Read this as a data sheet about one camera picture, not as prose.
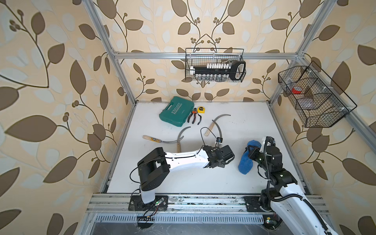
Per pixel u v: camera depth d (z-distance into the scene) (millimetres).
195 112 1129
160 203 737
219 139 744
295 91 819
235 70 841
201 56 912
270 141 690
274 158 577
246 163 770
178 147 935
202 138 1019
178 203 753
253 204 732
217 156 599
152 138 980
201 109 1150
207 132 1014
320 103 723
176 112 1083
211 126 1046
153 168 463
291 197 509
